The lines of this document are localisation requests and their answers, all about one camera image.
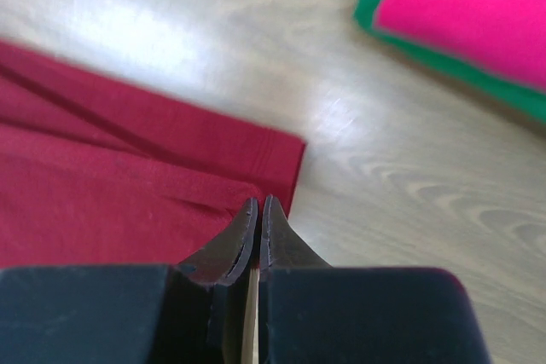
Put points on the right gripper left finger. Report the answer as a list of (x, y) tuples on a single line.
[(225, 258)]

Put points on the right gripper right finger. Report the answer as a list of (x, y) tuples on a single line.
[(280, 246)]

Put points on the dark red t shirt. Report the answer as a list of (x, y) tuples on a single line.
[(95, 170)]

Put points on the folded green t shirt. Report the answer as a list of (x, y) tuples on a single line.
[(521, 98)]

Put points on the folded pink t shirt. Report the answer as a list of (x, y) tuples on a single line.
[(503, 37)]

